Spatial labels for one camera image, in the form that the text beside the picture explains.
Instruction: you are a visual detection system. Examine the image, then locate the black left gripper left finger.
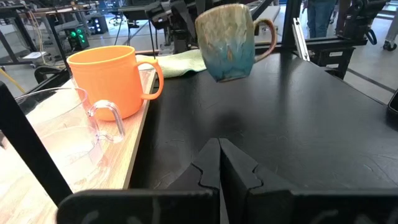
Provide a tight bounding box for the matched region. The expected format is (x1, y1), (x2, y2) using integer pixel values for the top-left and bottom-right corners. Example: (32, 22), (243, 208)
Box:
(167, 138), (222, 191)

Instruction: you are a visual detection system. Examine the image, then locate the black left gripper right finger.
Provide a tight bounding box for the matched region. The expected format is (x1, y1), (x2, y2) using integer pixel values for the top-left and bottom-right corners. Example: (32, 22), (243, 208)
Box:
(219, 138), (295, 194)

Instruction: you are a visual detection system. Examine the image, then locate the orange plastic mug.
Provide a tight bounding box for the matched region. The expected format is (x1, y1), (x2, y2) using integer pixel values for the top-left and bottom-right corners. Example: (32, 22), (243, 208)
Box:
(66, 45), (165, 122)

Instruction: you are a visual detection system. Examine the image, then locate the clear plastic cup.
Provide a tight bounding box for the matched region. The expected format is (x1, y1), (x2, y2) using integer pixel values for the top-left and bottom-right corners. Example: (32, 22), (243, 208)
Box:
(14, 86), (126, 187)

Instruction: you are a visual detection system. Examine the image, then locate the light green cloth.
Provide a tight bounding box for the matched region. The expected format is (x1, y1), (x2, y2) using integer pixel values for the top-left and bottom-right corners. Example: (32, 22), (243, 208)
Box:
(135, 49), (208, 79)

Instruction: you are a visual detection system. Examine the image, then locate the person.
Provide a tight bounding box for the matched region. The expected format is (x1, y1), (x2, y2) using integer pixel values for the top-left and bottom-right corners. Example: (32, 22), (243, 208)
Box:
(306, 0), (338, 39)

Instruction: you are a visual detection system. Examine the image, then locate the black computer tower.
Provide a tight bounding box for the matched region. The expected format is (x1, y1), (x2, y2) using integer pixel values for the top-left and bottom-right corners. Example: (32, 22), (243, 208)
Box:
(63, 24), (91, 52)

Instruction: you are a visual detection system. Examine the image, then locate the background black robot rig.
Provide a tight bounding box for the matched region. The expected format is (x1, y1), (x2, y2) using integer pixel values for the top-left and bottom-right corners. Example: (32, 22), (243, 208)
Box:
(335, 0), (388, 47)

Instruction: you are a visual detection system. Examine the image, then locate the black aluminium table frame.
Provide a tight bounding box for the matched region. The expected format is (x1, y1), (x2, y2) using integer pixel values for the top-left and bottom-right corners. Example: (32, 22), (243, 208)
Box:
(254, 0), (369, 80)

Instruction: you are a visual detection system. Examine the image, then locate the coiled black cable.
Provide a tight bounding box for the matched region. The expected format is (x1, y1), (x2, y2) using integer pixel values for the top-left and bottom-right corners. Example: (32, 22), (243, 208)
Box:
(33, 64), (72, 85)

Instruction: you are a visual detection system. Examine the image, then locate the yellow cable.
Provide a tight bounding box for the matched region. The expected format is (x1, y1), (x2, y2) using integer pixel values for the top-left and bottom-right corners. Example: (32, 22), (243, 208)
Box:
(0, 67), (26, 94)

